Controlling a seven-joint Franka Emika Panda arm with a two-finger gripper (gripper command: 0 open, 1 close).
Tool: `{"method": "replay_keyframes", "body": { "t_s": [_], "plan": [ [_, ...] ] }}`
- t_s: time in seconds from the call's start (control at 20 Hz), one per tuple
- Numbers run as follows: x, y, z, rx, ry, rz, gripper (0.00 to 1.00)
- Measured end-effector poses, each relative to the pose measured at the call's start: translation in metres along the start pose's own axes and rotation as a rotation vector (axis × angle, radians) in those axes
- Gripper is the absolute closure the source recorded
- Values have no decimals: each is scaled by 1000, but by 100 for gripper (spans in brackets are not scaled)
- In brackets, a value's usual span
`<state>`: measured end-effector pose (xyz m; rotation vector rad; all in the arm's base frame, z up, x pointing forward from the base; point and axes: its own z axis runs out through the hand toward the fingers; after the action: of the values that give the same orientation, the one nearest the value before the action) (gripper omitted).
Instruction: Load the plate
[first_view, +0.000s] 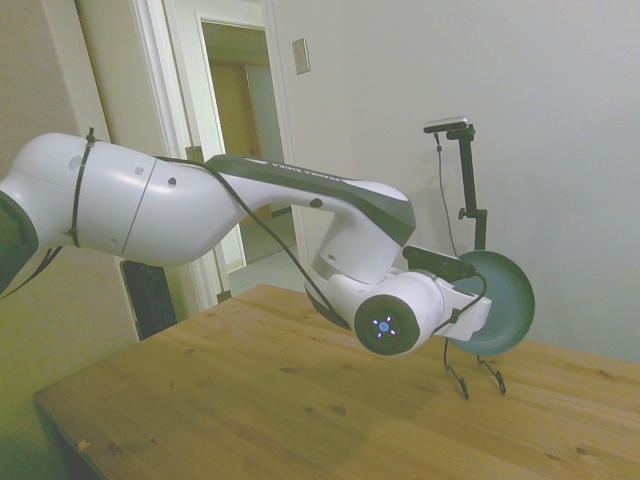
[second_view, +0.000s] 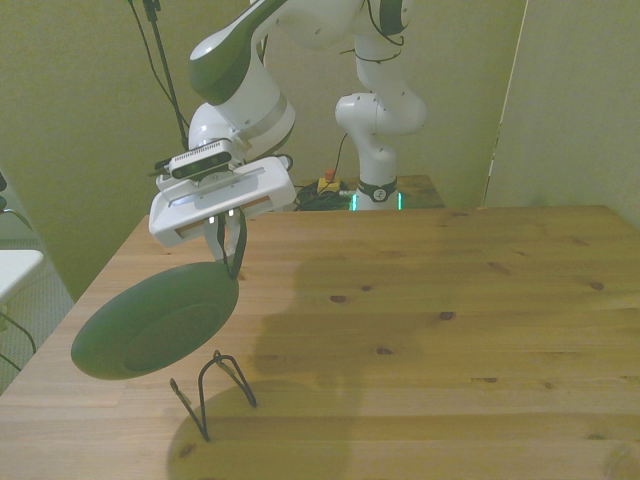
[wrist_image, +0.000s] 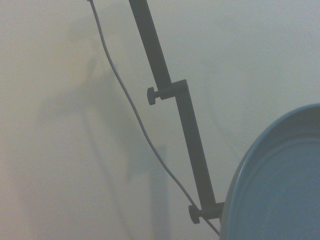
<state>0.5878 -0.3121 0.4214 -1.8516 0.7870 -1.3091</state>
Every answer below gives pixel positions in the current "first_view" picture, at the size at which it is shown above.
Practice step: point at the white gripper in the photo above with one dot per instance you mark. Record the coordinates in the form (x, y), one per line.
(465, 315)

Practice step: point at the dark green plate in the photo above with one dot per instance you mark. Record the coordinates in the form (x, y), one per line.
(505, 300)

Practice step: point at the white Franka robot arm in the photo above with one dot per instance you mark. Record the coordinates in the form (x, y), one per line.
(150, 215)

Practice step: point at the black flat panel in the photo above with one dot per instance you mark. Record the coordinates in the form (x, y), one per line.
(150, 300)

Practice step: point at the black zip tie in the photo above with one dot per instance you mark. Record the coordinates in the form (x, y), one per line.
(80, 185)

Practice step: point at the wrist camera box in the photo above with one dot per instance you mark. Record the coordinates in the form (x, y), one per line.
(440, 262)

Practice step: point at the black clamp camera stand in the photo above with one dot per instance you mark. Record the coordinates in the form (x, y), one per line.
(470, 185)

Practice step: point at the silver exterior camera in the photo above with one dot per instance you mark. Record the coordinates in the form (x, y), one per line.
(447, 124)

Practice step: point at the beige wall switch plate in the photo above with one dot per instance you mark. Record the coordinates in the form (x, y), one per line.
(301, 56)

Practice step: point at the white door frame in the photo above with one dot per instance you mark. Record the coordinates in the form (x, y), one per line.
(175, 100)

